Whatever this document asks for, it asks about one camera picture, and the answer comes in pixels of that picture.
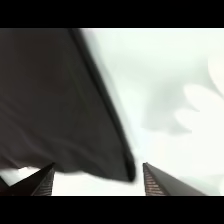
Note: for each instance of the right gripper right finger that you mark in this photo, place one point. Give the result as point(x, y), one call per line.
point(160, 183)

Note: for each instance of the dark grey garment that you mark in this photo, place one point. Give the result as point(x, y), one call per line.
point(56, 110)

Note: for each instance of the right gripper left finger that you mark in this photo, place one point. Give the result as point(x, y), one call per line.
point(40, 183)

